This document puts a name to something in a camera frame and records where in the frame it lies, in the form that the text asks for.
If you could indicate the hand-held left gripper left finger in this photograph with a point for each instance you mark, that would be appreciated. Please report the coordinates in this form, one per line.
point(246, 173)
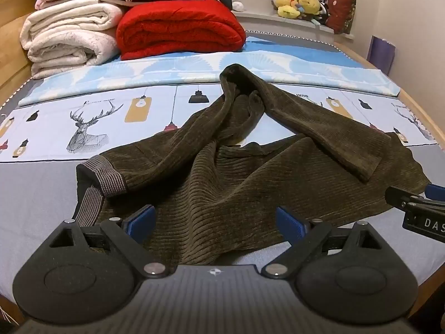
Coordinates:
point(140, 224)

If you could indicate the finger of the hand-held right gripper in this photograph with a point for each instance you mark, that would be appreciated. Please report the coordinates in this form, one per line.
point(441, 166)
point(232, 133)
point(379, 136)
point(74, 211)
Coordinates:
point(436, 190)
point(399, 196)

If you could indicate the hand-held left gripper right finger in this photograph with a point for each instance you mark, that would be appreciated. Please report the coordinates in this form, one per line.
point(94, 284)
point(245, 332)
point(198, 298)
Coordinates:
point(290, 226)

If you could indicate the purple bag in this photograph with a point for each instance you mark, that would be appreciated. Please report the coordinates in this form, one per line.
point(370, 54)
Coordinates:
point(380, 55)

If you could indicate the light blue patterned blanket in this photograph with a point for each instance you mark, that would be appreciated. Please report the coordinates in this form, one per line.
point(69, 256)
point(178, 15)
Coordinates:
point(146, 71)

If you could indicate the dark red cushion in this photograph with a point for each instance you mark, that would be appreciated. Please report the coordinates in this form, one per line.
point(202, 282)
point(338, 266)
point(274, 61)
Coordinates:
point(342, 12)

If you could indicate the red folded blanket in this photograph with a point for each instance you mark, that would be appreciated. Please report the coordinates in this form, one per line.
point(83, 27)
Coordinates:
point(177, 29)

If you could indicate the white folded blanket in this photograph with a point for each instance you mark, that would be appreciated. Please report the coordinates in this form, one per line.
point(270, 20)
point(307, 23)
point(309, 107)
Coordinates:
point(66, 38)

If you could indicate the white window sill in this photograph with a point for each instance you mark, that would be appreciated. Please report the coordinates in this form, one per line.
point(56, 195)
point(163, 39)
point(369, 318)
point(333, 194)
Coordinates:
point(264, 15)

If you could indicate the yellow plush toy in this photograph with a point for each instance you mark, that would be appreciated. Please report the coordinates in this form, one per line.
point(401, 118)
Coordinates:
point(309, 4)
point(288, 1)

